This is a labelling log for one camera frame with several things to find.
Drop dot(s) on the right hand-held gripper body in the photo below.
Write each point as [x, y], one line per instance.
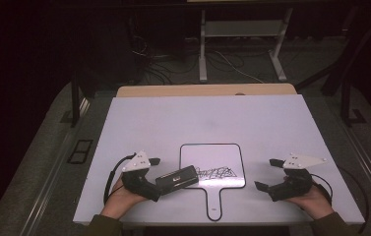
[293, 188]

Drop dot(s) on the person's left hand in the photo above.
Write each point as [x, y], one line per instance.
[120, 198]

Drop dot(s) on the white metal stand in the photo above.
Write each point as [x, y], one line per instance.
[242, 29]

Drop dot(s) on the wooden table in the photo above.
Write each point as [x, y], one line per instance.
[206, 90]

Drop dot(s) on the black metal stand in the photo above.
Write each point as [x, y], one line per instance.
[346, 98]
[74, 101]

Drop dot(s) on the person's right hand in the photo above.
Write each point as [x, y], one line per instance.
[316, 202]

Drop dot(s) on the black rectangular floor frame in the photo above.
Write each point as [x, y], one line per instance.
[74, 156]

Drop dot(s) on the metal floor rail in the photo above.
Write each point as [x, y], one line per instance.
[370, 164]
[47, 190]

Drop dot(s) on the black whiteboard eraser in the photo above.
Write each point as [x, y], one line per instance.
[177, 179]

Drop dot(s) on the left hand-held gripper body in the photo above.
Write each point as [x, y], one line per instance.
[136, 162]

